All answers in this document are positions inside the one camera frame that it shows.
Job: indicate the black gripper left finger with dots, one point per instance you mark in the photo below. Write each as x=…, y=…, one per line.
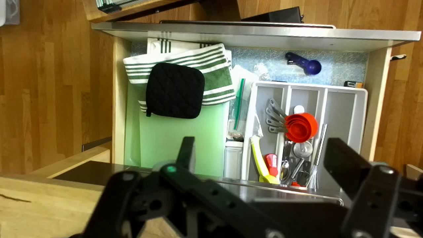
x=185, y=157

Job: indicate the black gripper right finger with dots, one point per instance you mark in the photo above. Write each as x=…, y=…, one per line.
x=345, y=166

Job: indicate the lower open drawer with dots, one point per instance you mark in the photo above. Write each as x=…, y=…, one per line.
x=353, y=59

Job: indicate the orange measuring cups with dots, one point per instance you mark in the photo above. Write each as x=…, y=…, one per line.
x=300, y=127

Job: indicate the black pot holder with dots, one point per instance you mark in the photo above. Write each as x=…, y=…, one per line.
x=175, y=92

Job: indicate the yellow citrus squeezer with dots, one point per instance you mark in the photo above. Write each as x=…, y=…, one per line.
x=259, y=162

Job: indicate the white cutlery tray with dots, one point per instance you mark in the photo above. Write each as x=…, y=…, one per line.
x=340, y=113

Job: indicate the red utensil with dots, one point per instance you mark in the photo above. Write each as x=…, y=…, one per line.
x=270, y=159

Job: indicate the green striped dish towel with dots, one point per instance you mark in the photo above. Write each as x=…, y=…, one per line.
x=212, y=61

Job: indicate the blue measuring spoon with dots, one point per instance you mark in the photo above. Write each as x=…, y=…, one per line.
x=309, y=67

